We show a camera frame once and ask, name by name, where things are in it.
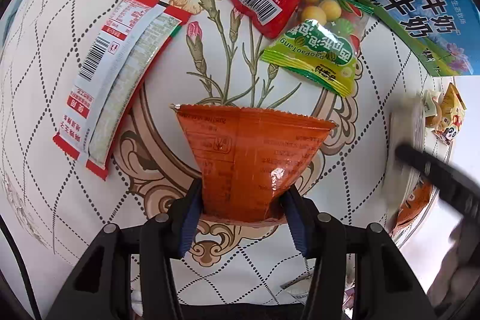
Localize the yellow panda snack bag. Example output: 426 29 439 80
433 83 466 145

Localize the cream cookie pack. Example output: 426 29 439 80
382 95 425 231

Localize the green candy ball bag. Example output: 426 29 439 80
261 0 374 97

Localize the orange snack bag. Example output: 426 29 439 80
392 179 434 235
171 105 337 226

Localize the long red-white snack pack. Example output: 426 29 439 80
53 0 191 179

